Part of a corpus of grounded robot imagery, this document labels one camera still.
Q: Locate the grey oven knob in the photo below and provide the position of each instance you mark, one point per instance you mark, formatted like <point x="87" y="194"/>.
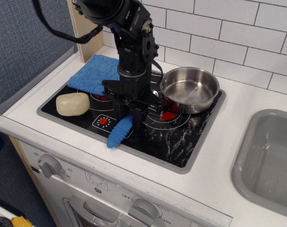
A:
<point x="49" y="165"/>
<point x="143" y="211"/>

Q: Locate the stainless steel pot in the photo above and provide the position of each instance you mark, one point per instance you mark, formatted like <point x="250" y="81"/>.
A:
<point x="186" y="90"/>

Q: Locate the yellow cloth item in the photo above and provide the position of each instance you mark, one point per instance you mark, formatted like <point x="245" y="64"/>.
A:
<point x="20" y="222"/>

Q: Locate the grey left oven knob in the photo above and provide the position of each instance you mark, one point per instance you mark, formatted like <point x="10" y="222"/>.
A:
<point x="49" y="165"/>

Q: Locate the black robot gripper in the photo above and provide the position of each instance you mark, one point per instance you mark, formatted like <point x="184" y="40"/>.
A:
<point x="134" y="87"/>

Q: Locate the grey right oven knob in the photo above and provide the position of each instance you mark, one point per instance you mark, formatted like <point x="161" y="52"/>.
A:
<point x="143" y="211"/>

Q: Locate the grey sink basin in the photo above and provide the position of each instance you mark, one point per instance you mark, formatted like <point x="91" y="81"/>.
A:
<point x="259" y="173"/>

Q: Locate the spoon with blue handle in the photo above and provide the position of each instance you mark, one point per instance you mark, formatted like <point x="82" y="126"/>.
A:
<point x="122" y="128"/>

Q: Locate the wooden side post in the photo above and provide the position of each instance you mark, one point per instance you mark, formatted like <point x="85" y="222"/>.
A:
<point x="82" y="26"/>

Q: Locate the black toy stove top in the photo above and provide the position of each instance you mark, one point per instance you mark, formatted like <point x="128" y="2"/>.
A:
<point x="172" y="141"/>

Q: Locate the blue folded cloth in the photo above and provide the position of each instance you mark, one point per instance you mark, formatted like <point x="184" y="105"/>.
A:
<point x="89" y="78"/>

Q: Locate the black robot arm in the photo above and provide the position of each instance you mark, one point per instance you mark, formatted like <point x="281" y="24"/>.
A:
<point x="131" y="24"/>

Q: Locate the cream toy potato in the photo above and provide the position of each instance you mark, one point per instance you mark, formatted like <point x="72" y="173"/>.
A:
<point x="73" y="104"/>

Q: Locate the white toy oven front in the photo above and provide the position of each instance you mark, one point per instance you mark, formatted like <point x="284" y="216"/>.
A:
<point x="78" y="198"/>

